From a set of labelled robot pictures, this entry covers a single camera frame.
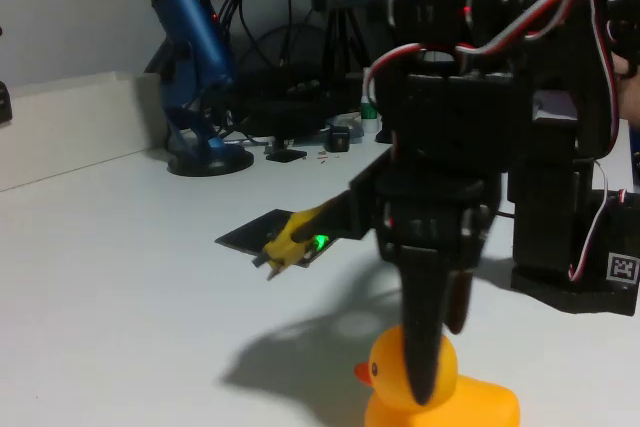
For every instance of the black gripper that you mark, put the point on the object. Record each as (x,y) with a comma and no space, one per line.
(425,234)

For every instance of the yellow rubber duck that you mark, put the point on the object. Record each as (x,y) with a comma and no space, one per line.
(480,402)

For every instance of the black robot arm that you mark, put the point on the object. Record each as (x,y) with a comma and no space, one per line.
(550,122)

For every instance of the black square board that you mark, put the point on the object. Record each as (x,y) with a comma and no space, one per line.
(250,237)

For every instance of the person's resting hand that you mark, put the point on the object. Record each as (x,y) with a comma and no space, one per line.
(630,97)

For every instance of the white fiducial marker sticker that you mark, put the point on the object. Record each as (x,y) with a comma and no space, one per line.
(622,267)

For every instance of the small black cube charger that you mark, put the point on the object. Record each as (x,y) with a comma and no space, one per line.
(339,139)

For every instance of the white spray bottle green label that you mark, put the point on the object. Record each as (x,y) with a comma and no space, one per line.
(370,117)

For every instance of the small black flat stand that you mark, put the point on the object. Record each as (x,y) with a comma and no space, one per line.
(285,156)

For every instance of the black tripod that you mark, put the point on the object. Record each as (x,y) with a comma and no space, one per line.
(342,32)

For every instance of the blue desk microphone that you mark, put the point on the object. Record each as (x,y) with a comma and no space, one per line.
(195,32)

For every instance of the white low ledge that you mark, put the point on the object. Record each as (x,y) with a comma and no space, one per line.
(75,122)

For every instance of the small black device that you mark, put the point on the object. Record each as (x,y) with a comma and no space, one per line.
(5,102)

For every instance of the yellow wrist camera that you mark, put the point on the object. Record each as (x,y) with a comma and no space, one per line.
(282,247)

